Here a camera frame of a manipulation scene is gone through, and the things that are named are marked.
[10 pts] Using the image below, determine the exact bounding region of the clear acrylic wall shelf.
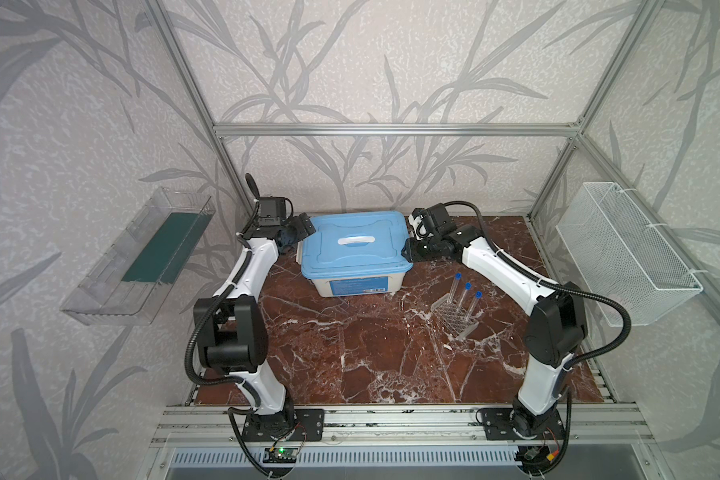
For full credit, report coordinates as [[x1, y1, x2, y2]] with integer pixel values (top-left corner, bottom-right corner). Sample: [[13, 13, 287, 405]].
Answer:
[[61, 187, 216, 326]]

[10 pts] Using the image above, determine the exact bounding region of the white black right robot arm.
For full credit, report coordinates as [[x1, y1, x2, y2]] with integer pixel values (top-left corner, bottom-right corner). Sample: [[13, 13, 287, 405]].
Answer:
[[402, 202, 587, 437]]

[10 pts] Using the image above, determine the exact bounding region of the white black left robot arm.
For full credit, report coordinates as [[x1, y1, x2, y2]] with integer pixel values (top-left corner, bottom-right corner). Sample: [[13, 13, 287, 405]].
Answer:
[[184, 196, 315, 430]]

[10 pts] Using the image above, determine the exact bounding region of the blue capped test tube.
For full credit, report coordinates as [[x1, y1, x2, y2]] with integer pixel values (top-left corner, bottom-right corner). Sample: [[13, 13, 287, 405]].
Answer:
[[446, 273, 462, 304], [464, 291, 482, 323], [456, 282, 472, 312]]

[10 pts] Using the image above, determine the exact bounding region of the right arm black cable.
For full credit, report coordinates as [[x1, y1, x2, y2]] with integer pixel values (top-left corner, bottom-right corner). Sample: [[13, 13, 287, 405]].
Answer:
[[443, 200, 632, 475]]

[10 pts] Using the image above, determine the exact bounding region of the white wire mesh basket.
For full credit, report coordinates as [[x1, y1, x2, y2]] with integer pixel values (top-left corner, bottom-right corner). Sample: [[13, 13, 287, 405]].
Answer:
[[556, 182, 703, 326]]

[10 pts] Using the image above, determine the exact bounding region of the blue plastic bin lid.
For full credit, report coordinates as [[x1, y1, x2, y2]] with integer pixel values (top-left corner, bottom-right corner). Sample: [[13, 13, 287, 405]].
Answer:
[[301, 211, 412, 280]]

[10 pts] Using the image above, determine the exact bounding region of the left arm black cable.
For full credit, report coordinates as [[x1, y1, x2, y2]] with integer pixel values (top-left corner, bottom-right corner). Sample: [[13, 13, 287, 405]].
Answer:
[[183, 172, 295, 475]]

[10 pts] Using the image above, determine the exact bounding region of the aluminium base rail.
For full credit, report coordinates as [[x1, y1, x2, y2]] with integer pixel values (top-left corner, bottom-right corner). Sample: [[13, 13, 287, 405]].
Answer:
[[149, 403, 655, 448]]

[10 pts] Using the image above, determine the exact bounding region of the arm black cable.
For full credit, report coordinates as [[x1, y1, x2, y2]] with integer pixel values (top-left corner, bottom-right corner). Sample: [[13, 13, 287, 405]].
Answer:
[[183, 172, 295, 475], [443, 200, 632, 475]]

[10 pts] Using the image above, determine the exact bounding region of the clear acrylic test tube rack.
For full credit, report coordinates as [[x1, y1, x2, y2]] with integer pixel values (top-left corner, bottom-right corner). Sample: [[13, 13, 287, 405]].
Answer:
[[430, 295, 479, 340]]

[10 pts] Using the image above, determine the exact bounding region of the white plastic storage bin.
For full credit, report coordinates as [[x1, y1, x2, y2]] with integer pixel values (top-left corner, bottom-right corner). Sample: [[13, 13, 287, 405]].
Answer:
[[297, 251, 412, 297]]

